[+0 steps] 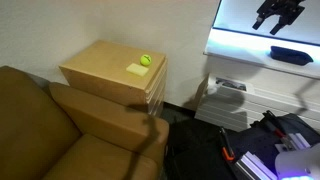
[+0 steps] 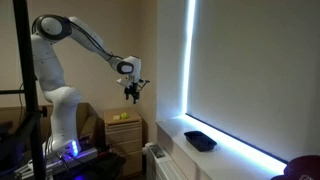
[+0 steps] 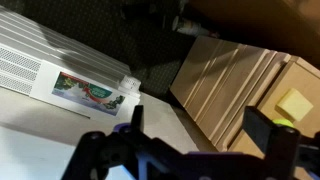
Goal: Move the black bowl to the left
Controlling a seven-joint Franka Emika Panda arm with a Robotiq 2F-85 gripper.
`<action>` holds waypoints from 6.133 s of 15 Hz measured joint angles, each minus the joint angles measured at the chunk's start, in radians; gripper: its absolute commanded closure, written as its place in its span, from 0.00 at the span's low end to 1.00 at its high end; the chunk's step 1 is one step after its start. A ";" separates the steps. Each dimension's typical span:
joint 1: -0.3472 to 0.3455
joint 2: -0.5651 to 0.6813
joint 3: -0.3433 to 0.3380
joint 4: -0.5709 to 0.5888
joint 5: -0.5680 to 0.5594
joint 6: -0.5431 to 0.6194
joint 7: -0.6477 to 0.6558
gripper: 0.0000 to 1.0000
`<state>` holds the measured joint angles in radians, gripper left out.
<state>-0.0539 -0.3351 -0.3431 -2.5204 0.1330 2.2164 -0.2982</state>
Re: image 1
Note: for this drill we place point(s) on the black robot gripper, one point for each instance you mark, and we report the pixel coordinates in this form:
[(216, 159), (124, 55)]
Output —
[(283, 7)]

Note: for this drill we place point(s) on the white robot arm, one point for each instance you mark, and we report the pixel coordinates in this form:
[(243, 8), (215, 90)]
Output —
[(298, 163)]

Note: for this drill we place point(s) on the black and white printed sheet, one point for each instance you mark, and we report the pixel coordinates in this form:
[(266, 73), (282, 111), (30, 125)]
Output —
[(231, 84)]

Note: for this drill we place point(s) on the white drawer unit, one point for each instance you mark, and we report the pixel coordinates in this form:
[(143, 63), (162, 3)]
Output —
[(253, 103)]

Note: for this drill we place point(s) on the short silver aluminium extrusion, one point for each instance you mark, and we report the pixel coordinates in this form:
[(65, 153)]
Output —
[(293, 141)]

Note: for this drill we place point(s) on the yellow-green tennis ball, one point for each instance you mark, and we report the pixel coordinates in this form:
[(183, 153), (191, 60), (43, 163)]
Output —
[(145, 60)]

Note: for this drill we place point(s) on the pale yellow sponge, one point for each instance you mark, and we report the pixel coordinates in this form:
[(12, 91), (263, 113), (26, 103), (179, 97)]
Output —
[(137, 69)]

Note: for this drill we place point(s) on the long silver aluminium extrusion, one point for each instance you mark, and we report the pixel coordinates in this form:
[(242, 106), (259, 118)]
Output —
[(255, 166)]

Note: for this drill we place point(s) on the light wooden cabinet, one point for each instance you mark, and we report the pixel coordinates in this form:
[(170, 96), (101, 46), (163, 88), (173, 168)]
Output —
[(110, 73)]

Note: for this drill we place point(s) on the brown leather sofa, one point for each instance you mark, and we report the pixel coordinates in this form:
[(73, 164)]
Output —
[(50, 133)]

